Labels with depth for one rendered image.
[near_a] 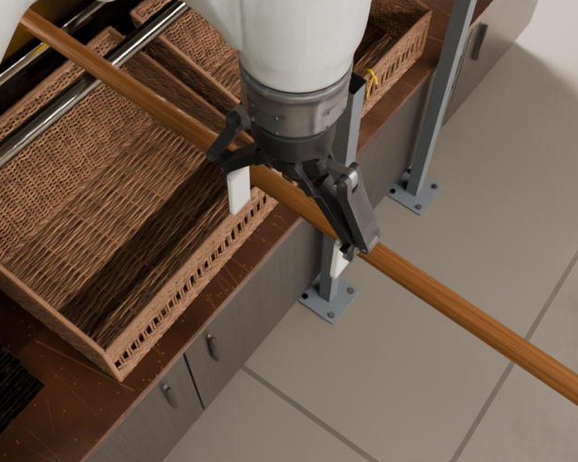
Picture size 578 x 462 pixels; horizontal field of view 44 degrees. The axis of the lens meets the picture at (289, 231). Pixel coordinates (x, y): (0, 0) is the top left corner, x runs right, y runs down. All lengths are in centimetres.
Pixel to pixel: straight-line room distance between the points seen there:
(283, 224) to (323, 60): 113
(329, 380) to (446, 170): 84
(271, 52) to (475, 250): 187
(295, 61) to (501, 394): 173
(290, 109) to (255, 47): 7
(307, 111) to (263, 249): 105
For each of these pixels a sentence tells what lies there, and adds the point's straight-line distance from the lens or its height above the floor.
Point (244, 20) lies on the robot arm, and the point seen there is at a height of 163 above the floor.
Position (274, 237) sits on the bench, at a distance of 161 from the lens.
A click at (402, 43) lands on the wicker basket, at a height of 72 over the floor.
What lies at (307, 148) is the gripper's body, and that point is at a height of 149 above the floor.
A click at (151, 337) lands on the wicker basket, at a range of 150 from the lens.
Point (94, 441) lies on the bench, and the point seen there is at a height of 58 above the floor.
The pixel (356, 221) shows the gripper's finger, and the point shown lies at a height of 142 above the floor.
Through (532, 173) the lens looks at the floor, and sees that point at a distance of 254.
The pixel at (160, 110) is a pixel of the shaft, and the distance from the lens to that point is 103.
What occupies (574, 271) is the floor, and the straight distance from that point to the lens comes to 239.
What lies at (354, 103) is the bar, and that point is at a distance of 140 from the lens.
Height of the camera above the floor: 198
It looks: 60 degrees down
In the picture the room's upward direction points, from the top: straight up
